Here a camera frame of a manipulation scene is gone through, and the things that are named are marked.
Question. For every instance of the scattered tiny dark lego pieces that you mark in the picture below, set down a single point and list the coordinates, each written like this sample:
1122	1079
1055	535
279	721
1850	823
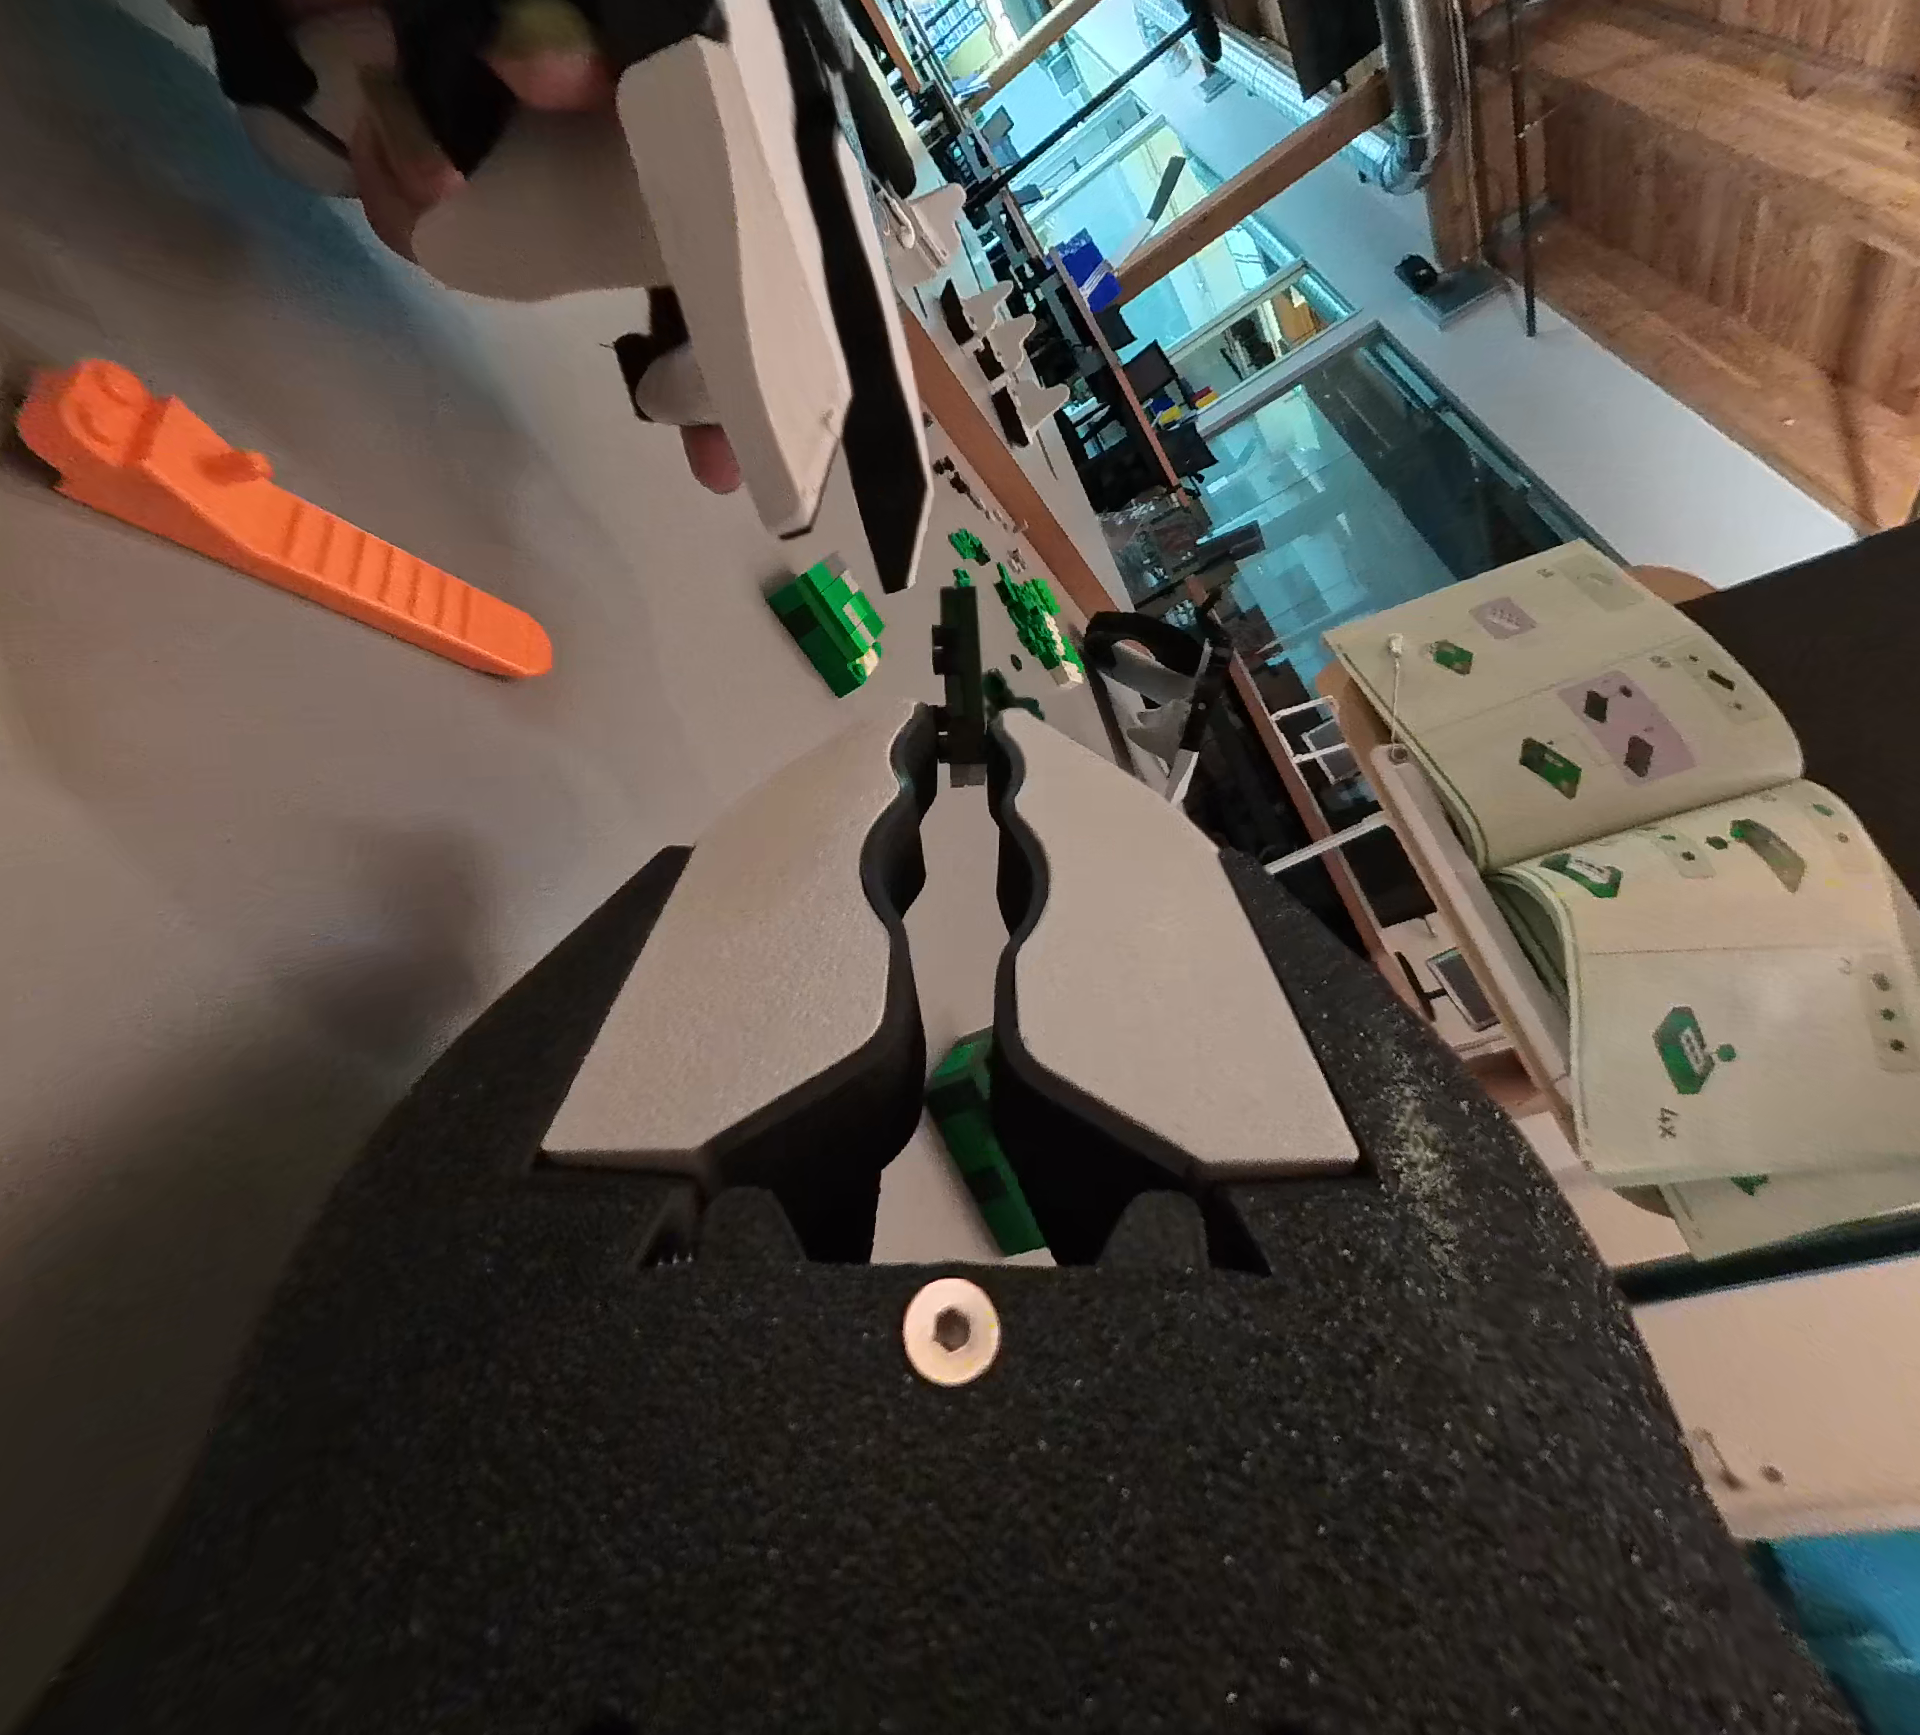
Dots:
960	483

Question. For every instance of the pile of bright green lego pieces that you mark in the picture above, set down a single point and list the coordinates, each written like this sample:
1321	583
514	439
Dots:
1035	611

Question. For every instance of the white wedge with black base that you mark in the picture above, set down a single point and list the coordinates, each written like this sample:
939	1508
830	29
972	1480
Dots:
999	355
1028	413
960	311

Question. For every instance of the orange brick separator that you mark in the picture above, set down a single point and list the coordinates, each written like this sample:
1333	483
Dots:
300	537

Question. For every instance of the open lego instruction booklet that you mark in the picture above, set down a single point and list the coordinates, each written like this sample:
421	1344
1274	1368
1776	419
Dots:
1651	717

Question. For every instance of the green and white lego build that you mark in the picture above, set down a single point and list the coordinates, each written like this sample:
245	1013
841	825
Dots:
825	627

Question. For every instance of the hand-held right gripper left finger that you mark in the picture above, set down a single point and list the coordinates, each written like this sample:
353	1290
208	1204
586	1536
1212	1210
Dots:
735	1001

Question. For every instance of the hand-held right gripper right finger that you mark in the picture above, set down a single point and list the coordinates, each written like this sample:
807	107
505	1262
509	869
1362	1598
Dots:
1171	1001

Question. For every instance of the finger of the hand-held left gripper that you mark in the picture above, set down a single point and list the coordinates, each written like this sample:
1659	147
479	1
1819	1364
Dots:
892	475
750	311

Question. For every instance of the dark green lego plate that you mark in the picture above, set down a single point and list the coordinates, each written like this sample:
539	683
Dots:
965	679

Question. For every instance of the black tripod stand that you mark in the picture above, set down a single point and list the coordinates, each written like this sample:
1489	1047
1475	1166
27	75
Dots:
1094	115

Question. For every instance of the small dark green lego brick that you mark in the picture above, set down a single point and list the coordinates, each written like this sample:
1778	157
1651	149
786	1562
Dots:
939	651

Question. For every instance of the black and grey device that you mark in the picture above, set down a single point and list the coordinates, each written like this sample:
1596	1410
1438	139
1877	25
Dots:
1118	641

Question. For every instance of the green and grey lego block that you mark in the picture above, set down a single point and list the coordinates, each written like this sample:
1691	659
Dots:
974	1136

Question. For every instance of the white book stand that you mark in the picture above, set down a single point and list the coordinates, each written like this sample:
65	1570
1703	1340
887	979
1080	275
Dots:
1425	851

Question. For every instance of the dark panel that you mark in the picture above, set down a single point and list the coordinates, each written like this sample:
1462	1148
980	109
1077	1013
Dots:
1831	657

